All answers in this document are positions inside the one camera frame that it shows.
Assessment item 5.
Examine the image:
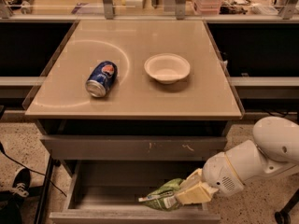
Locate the black floor cable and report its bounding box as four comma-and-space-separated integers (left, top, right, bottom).
0, 142, 68, 198

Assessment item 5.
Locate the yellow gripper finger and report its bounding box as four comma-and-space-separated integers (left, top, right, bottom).
175, 182, 219, 205
180, 168, 202, 189

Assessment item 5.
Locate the green jalapeno chip bag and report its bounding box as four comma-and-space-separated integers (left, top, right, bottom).
138, 178, 183, 211

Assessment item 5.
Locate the black and white shoe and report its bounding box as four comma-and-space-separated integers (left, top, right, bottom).
10, 168, 31, 202

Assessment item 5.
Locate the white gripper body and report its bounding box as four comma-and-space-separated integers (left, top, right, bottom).
203, 152, 244, 197

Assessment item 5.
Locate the black metal stand leg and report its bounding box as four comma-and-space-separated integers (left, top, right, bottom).
34, 157, 54, 224

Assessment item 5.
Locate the black office chair base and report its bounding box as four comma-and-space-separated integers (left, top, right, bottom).
275, 189, 299, 224

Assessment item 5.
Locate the white paper bowl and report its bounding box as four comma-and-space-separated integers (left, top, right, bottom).
144, 53, 191, 84

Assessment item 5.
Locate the grey drawer cabinet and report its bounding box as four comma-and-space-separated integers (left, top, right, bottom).
21, 19, 246, 224

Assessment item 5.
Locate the closed top drawer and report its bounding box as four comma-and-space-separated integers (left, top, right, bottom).
41, 135, 227, 161

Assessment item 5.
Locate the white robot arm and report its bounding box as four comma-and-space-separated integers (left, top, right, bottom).
175, 117, 299, 205

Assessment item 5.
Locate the open middle drawer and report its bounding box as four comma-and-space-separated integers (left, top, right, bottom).
50, 161, 220, 224

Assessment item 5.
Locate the blue pepsi can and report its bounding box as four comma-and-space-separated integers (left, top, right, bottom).
85, 61, 118, 98

